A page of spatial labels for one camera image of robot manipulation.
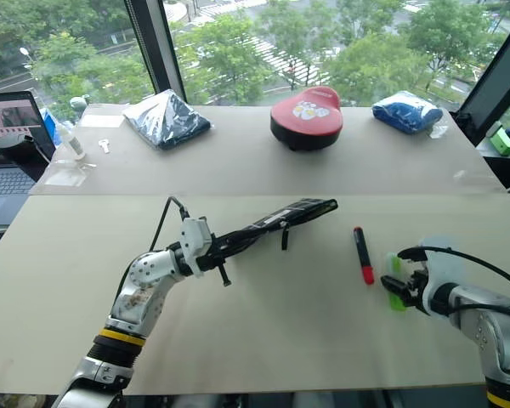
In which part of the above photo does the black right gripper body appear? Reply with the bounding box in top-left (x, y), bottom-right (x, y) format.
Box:
top-left (406, 265), bottom-right (431, 315)

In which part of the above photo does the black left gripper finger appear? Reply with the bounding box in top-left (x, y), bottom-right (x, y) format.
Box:
top-left (224, 232), bottom-right (281, 259)
top-left (214, 224), bottom-right (268, 250)

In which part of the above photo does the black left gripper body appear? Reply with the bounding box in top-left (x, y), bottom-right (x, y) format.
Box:
top-left (195, 241), bottom-right (235, 288)

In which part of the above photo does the green highlighter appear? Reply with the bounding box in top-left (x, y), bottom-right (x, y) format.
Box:
top-left (385, 252), bottom-right (408, 312)

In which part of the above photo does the red marker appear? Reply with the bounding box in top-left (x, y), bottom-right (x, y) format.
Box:
top-left (352, 226), bottom-right (376, 286)

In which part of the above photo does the navy cloth in plastic bag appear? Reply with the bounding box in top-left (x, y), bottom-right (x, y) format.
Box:
top-left (122, 88), bottom-right (216, 151)

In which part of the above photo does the red heart-shaped box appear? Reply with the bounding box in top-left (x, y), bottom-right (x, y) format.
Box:
top-left (269, 86), bottom-right (345, 152)

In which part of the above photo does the blue cloth in plastic bag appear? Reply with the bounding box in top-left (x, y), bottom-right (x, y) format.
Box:
top-left (371, 90), bottom-right (448, 137)

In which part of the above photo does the small green box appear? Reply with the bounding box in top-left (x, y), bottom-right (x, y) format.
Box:
top-left (490, 126), bottom-right (510, 156)

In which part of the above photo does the clear acrylic stand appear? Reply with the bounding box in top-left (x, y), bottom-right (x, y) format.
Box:
top-left (43, 158), bottom-right (98, 189)

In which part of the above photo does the white paper sheet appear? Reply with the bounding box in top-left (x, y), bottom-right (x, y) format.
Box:
top-left (77, 114), bottom-right (125, 129)

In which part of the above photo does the clear spray bottle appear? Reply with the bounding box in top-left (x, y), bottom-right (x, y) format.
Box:
top-left (56, 121), bottom-right (88, 162)

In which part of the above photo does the open laptop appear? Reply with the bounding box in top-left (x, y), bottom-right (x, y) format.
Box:
top-left (0, 90), bottom-right (57, 226)

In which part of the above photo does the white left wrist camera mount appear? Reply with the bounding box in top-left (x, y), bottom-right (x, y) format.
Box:
top-left (178, 216), bottom-right (214, 278)

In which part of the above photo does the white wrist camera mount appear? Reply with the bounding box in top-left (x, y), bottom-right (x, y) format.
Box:
top-left (178, 216), bottom-right (214, 278)
top-left (418, 235), bottom-right (465, 318)

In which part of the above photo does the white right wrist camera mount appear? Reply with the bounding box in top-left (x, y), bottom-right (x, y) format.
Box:
top-left (418, 235), bottom-right (465, 318)

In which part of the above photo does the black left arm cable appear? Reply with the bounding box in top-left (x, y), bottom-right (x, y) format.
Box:
top-left (148, 195), bottom-right (191, 252)

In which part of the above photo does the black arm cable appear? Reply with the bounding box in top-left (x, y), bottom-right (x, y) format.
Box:
top-left (420, 245), bottom-right (510, 297)
top-left (148, 195), bottom-right (191, 252)

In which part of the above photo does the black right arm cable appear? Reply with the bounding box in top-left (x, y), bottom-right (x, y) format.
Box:
top-left (420, 245), bottom-right (510, 297)

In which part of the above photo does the black slanted window frame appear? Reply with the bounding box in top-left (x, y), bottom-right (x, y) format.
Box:
top-left (453, 8), bottom-right (510, 144)

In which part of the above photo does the dark window frame post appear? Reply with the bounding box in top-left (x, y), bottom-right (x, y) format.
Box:
top-left (124, 0), bottom-right (187, 105)

